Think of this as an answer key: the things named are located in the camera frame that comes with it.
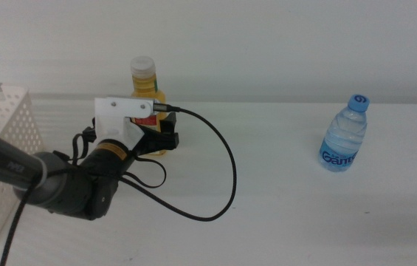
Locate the yellow juice bottle white cap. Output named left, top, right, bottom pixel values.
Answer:
left=129, top=55, right=168, bottom=156

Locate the clear water bottle blue cap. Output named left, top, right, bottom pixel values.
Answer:
left=318, top=94, right=371, bottom=173

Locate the thin black cable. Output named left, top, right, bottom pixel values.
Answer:
left=70, top=125, right=168, bottom=190

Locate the thick black braided cable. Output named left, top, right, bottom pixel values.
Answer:
left=0, top=103, right=238, bottom=266

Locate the white perforated plastic basket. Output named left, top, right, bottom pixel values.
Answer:
left=0, top=85, right=45, bottom=248

